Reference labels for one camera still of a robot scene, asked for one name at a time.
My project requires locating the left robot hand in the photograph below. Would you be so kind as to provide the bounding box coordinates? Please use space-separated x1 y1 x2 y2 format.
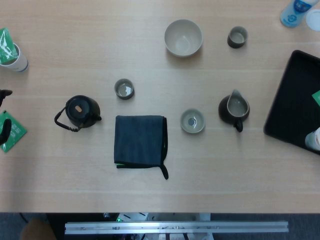
0 89 13 146

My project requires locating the black teapot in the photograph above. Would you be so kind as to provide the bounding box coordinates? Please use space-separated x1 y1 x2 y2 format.
53 94 103 133

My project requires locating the plain white paper cup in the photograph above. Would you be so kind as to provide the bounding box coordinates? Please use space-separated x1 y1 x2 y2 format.
0 42 30 74

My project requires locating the dark cylindrical teacup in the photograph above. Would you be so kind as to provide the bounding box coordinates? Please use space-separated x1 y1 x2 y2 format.
226 26 249 50
114 78 136 101

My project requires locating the dark grey folded cloth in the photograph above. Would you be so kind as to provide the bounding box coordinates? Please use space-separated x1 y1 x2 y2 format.
113 114 170 180

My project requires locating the small shallow beige teacup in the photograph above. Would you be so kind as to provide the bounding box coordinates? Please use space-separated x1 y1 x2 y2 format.
180 108 207 134

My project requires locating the large beige bowl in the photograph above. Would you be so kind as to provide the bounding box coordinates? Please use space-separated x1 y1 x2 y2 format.
164 19 204 58

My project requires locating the dark ceramic pitcher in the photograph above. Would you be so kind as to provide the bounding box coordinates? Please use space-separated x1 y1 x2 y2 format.
218 88 251 133

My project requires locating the black plastic tray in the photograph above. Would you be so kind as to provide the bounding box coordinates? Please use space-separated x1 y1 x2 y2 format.
263 49 320 156

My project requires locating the leaf printed paper cup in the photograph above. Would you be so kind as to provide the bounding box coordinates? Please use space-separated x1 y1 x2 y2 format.
304 127 320 152

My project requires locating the white bottle with blue label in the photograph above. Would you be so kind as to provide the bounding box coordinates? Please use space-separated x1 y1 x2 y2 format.
279 0 315 28

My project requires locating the white round lid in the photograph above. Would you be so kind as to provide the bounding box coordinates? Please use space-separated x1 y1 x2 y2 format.
305 9 320 32

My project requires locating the aluminium profile rail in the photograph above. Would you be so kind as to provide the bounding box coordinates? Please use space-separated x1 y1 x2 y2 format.
64 220 290 235

